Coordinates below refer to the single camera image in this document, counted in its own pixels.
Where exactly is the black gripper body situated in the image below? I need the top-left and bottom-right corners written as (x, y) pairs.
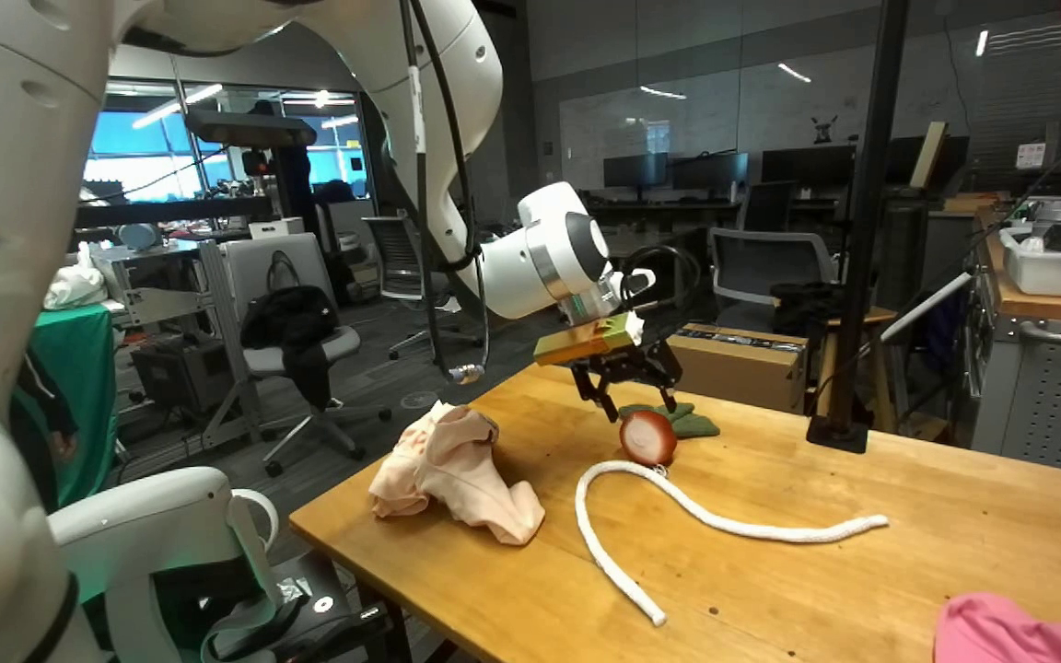
top-left (576, 332), bottom-right (684, 399)

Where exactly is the red toy apple with leaves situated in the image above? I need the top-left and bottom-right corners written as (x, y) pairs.
top-left (614, 400), bottom-right (725, 472)

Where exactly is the peach t-shirt with teal print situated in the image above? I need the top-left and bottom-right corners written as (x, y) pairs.
top-left (366, 399), bottom-right (550, 551)

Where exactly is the pink t-shirt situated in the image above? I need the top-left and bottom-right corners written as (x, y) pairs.
top-left (927, 589), bottom-right (1061, 663)

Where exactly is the plain brown cardboard box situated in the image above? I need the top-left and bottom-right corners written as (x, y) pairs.
top-left (663, 317), bottom-right (810, 418)

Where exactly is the grey mesh office chair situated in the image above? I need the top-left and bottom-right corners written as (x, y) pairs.
top-left (704, 224), bottom-right (844, 313)

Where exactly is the black upright pole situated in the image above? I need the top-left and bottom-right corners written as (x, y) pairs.
top-left (803, 0), bottom-right (919, 458)

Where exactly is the white thin pole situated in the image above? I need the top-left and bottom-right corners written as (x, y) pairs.
top-left (878, 267), bottom-right (975, 351)

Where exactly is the office chair with black backpack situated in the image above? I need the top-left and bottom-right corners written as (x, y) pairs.
top-left (188, 237), bottom-right (370, 480)

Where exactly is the grey workbench with wooden top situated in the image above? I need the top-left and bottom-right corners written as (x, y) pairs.
top-left (968, 219), bottom-right (1061, 480)

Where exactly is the white plastic bin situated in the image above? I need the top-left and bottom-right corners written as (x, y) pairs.
top-left (998, 224), bottom-right (1061, 301)

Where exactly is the green cloth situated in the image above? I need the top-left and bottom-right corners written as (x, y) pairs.
top-left (11, 301), bottom-right (119, 508)

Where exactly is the wooden wrist mount plate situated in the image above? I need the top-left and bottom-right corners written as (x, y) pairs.
top-left (532, 311), bottom-right (650, 373)

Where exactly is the white braided rope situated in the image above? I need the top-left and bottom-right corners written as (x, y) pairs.
top-left (571, 458), bottom-right (894, 629)

